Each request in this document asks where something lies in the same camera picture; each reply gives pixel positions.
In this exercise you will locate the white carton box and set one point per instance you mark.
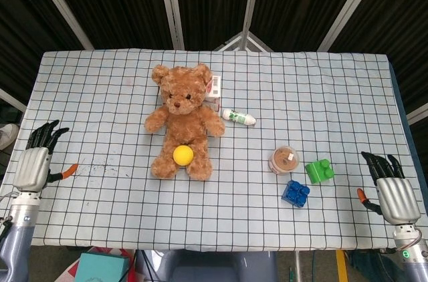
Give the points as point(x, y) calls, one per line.
point(215, 90)

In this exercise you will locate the blue checkered tablecloth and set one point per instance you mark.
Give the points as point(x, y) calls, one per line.
point(100, 95)

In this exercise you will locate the white shoe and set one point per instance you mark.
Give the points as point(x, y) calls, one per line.
point(8, 135)

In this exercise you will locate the yellow ball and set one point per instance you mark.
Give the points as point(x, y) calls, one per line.
point(183, 155)

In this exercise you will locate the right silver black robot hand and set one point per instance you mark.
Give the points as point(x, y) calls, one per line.
point(398, 198)

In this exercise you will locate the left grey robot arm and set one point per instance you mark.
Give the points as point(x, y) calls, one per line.
point(18, 228)

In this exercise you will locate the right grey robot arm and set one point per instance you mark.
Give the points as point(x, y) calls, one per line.
point(411, 258)

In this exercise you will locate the white green plastic bottle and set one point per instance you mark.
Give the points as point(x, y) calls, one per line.
point(239, 116)

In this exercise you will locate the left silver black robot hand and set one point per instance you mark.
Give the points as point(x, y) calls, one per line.
point(31, 168)

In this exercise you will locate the blue building block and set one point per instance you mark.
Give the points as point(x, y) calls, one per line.
point(296, 194)

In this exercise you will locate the green building block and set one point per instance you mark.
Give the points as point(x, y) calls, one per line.
point(319, 173)

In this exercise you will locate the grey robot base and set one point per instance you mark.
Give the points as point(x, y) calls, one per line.
point(207, 267)

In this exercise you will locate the white triangular post foot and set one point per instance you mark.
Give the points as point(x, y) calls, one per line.
point(245, 41)

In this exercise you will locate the clear jar brown contents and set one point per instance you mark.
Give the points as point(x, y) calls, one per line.
point(283, 160)

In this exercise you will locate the brown teddy bear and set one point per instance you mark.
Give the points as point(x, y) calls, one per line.
point(185, 121)

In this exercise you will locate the yellow floor strip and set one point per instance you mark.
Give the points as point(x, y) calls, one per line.
point(341, 267)

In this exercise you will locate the teal box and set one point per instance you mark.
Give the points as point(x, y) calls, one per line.
point(100, 267)

